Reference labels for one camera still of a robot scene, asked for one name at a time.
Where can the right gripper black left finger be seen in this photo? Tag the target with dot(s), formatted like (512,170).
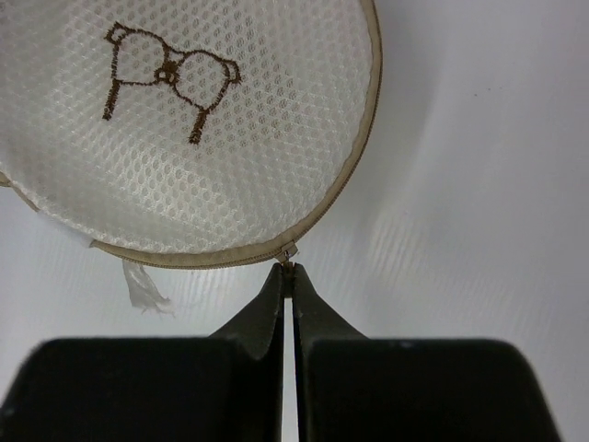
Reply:
(227,386)

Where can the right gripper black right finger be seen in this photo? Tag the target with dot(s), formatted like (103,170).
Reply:
(354,388)

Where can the beige round mesh laundry bag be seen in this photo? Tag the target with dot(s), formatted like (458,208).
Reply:
(187,135)

